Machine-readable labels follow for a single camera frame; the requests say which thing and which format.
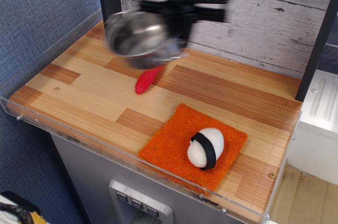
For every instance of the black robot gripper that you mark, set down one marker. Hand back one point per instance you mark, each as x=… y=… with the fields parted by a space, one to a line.
x=181 y=27

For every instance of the silver steel pot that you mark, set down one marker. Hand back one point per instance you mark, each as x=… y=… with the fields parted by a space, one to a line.
x=142 y=40

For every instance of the orange knitted rag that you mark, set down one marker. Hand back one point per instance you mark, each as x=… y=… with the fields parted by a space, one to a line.
x=167 y=149

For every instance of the white plush sushi black band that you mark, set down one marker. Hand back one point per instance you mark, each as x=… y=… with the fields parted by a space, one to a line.
x=205 y=148

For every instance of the grey toy fridge cabinet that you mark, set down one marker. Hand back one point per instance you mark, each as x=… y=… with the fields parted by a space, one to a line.
x=90 y=174

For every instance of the clear acrylic table guard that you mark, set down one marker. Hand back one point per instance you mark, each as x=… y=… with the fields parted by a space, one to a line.
x=84 y=95

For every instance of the white side counter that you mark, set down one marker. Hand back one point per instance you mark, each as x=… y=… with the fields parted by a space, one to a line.
x=313 y=148

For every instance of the silver dispenser button panel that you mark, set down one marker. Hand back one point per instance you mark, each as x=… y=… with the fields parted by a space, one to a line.
x=132 y=206

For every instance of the yellow black object bottom left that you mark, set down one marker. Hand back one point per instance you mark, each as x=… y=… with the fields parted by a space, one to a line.
x=16 y=209

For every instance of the red handled metal spoon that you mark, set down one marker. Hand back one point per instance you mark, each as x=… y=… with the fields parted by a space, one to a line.
x=146 y=79

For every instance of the black right upright post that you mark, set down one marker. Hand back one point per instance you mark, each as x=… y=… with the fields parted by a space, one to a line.
x=317 y=50

